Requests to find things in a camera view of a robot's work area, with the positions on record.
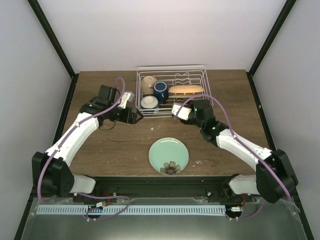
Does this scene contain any dark blue mug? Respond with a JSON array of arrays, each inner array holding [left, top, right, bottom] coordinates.
[[153, 81, 169, 104]]

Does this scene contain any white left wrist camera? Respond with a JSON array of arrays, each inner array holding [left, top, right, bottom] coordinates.
[[118, 91, 135, 109]]

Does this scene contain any black left frame post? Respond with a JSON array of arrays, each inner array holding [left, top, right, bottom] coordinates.
[[27, 0, 76, 76]]

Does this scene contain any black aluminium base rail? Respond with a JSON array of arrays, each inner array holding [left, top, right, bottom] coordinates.
[[32, 175, 301, 203]]

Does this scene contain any green plate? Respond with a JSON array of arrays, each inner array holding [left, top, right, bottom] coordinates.
[[148, 137, 189, 176]]

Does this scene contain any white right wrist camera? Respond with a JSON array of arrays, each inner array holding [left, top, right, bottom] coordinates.
[[171, 103, 192, 118]]

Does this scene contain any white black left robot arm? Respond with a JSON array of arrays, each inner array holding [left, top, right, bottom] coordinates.
[[32, 85, 143, 202]]

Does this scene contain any metal sheet front panel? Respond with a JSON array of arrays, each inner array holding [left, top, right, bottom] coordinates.
[[21, 199, 307, 240]]

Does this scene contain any white wire dish rack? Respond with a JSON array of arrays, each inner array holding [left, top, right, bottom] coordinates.
[[135, 64, 211, 119]]

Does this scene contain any black frame post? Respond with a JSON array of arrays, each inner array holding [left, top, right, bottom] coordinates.
[[27, 0, 76, 76], [248, 0, 298, 75]]

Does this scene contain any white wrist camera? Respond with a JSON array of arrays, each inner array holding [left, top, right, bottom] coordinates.
[[118, 91, 135, 109], [171, 103, 192, 118]]

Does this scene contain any large cream ceramic bowl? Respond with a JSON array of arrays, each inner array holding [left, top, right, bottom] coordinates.
[[140, 75, 158, 95]]

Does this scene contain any yellow woven round plate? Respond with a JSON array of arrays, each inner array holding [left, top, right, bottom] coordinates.
[[168, 93, 200, 99]]

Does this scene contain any teal cup white interior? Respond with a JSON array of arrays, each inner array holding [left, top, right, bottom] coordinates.
[[140, 95, 159, 109]]

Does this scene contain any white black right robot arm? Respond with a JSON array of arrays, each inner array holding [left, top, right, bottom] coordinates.
[[171, 99, 299, 204]]

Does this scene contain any light blue slotted cable duct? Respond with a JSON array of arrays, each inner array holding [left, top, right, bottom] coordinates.
[[36, 204, 226, 216]]

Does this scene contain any black right frame post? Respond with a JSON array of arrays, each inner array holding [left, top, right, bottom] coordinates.
[[248, 0, 298, 75]]

